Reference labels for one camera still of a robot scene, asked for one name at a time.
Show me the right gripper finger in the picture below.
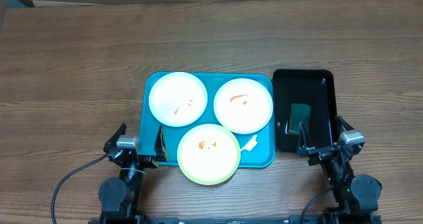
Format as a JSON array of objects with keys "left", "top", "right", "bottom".
[
  {"left": 335, "top": 114, "right": 354, "bottom": 133},
  {"left": 297, "top": 122, "right": 315, "bottom": 157}
]

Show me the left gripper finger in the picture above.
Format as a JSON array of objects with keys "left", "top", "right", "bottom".
[
  {"left": 154, "top": 126, "right": 168, "bottom": 162},
  {"left": 103, "top": 123, "right": 126, "bottom": 153}
]

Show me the green yellow sponge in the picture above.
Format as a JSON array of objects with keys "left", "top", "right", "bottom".
[{"left": 288, "top": 103, "right": 311, "bottom": 135}]

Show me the yellow-green plate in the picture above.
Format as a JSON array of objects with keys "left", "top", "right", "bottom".
[{"left": 177, "top": 124, "right": 241, "bottom": 186}]

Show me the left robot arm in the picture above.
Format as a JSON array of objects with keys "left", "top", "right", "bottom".
[{"left": 98, "top": 124, "right": 168, "bottom": 224}]

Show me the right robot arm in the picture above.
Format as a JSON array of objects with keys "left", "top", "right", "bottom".
[{"left": 297, "top": 115, "right": 383, "bottom": 223}]

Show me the black rectangular tray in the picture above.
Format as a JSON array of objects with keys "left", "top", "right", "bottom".
[{"left": 272, "top": 69, "right": 339, "bottom": 153}]

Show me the teal plastic tray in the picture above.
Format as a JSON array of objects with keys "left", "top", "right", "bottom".
[{"left": 139, "top": 71, "right": 276, "bottom": 168}]

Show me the white plate upper left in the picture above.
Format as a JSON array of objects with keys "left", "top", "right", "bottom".
[{"left": 148, "top": 72, "right": 208, "bottom": 127}]

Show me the white plate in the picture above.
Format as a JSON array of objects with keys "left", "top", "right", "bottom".
[
  {"left": 148, "top": 72, "right": 208, "bottom": 127},
  {"left": 213, "top": 78, "right": 273, "bottom": 134}
]

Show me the white plate upper right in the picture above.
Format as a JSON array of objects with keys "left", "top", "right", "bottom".
[{"left": 213, "top": 78, "right": 273, "bottom": 134}]

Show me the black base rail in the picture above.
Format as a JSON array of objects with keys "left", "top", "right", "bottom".
[{"left": 88, "top": 215, "right": 382, "bottom": 224}]

